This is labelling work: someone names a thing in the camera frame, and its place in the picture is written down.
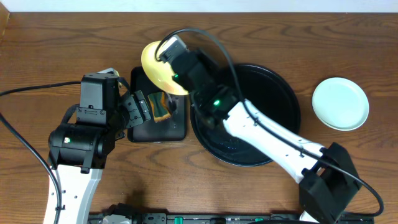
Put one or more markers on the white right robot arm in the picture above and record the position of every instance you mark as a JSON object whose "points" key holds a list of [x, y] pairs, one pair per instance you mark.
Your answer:
{"points": [[326, 177]]}

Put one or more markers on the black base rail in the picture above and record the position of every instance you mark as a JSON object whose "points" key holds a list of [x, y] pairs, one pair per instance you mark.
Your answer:
{"points": [[122, 213]]}

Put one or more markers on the green and orange sponge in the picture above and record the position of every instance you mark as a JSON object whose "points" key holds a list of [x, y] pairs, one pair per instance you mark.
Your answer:
{"points": [[158, 106]]}

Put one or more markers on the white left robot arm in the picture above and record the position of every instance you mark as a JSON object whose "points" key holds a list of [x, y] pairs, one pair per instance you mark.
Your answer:
{"points": [[79, 147]]}

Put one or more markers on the black round tray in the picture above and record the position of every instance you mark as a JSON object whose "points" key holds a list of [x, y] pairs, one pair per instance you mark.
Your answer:
{"points": [[270, 94]]}

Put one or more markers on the black rectangular tray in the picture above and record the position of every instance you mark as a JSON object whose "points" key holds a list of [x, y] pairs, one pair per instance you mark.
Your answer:
{"points": [[173, 128]]}

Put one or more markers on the yellow plate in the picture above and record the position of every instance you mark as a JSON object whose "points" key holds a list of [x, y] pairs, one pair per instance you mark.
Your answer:
{"points": [[159, 73]]}

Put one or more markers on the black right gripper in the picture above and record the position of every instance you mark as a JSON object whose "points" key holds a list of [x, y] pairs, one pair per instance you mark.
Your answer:
{"points": [[209, 67]]}

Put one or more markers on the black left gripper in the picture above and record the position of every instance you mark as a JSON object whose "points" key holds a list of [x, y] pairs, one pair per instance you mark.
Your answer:
{"points": [[138, 108]]}

